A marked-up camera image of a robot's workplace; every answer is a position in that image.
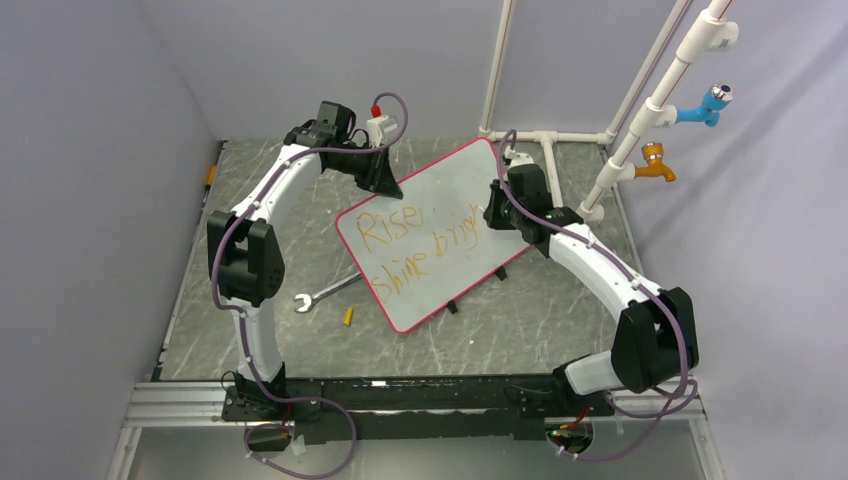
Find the white floor pipe frame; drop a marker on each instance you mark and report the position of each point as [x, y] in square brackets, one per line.
[569, 161]

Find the orange tap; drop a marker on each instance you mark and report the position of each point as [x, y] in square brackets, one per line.
[653, 154]

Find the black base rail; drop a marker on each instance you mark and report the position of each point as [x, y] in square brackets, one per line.
[522, 406]

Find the white pipe with taps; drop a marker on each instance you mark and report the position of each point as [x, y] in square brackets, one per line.
[710, 31]

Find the blue tap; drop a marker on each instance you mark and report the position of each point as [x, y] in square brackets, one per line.
[717, 98]

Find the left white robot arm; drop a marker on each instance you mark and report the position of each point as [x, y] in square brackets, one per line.
[245, 263]

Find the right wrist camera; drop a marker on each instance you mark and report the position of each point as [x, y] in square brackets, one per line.
[513, 158]

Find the red-framed whiteboard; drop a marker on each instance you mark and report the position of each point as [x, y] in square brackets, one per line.
[422, 251]

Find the white corner pipe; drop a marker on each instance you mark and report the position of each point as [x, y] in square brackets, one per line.
[496, 67]

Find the silver combination wrench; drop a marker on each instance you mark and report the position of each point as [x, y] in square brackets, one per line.
[306, 302]

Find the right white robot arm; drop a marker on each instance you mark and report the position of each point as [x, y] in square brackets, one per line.
[655, 338]

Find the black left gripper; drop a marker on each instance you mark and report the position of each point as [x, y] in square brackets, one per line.
[380, 179]

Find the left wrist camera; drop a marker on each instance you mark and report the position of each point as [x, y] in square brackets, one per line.
[380, 128]

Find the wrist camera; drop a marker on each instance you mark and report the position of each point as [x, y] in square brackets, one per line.
[380, 128]
[513, 158]

